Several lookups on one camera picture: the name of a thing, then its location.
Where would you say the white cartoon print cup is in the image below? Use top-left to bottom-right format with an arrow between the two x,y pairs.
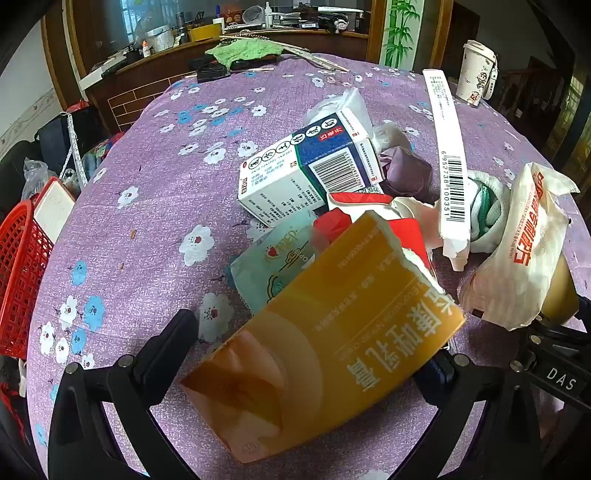
457,39 -> 498,108

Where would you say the white foam box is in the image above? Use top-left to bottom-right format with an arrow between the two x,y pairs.
32,178 -> 77,245

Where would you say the wooden cabinet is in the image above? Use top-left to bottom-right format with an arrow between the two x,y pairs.
41,0 -> 389,134

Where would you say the red plastic basket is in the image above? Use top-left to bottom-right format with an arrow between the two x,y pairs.
0,199 -> 61,358

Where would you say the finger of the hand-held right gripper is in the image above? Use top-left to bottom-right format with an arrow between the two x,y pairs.
524,318 -> 580,365

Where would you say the white bread wrapper red print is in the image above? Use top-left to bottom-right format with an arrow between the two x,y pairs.
457,161 -> 581,332

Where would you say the purple bag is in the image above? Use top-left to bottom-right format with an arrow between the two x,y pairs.
379,147 -> 435,198

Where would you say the white flat box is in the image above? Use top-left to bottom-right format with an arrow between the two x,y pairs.
76,55 -> 127,90

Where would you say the black case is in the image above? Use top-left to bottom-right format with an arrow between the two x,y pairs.
196,65 -> 229,84

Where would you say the white blue medicine box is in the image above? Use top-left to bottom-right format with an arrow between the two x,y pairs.
237,108 -> 385,228

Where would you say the clear plastic bag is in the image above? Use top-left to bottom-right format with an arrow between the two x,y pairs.
305,88 -> 370,134
21,157 -> 61,199

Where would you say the colourful printed bag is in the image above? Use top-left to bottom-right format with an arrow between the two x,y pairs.
81,134 -> 125,181

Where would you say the white plastic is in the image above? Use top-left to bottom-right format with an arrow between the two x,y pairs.
372,122 -> 416,155

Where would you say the yellow carton box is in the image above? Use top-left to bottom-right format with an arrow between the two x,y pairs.
180,211 -> 466,463

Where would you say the dark blue bag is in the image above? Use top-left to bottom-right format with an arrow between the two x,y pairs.
34,108 -> 112,176

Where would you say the black sofa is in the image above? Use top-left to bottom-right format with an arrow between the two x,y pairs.
0,134 -> 42,208

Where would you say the white measuring strip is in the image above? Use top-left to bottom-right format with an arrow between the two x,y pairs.
67,113 -> 88,190

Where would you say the white green cloth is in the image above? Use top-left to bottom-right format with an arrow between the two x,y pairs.
466,170 -> 513,254

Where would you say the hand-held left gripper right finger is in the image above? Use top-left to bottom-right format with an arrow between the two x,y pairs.
392,348 -> 548,480

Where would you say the purple floral tablecloth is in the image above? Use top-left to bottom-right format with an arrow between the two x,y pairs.
25,53 -> 591,480

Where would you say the long white barcode box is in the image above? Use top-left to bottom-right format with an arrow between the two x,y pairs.
422,68 -> 472,272

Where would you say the red white torn carton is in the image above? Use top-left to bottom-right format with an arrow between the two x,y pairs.
313,191 -> 439,278

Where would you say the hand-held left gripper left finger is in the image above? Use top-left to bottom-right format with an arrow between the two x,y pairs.
47,309 -> 200,480

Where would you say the teal snack packet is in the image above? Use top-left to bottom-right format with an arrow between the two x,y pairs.
229,219 -> 333,317

